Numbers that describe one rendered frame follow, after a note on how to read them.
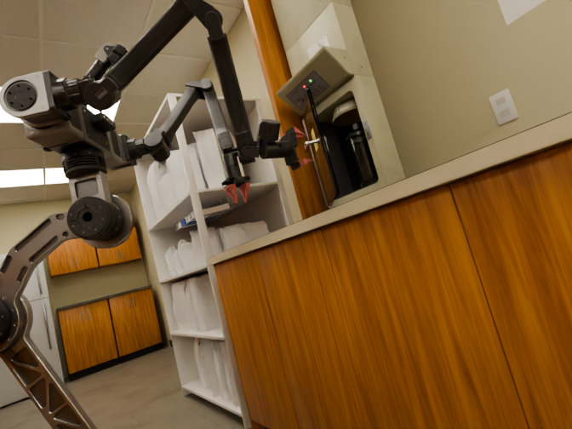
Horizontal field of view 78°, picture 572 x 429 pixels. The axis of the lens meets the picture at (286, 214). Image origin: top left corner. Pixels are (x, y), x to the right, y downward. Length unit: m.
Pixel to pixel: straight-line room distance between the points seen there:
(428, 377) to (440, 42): 1.28
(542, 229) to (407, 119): 1.08
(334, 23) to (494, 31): 0.58
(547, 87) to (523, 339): 0.92
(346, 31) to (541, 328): 1.14
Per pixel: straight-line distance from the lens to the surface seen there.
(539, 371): 0.89
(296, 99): 1.53
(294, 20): 1.71
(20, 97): 1.27
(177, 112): 1.71
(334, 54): 1.38
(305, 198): 1.50
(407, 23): 1.84
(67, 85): 1.22
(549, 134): 0.75
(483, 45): 1.63
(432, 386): 1.04
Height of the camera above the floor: 0.83
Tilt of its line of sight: 7 degrees up
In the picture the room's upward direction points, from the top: 15 degrees counter-clockwise
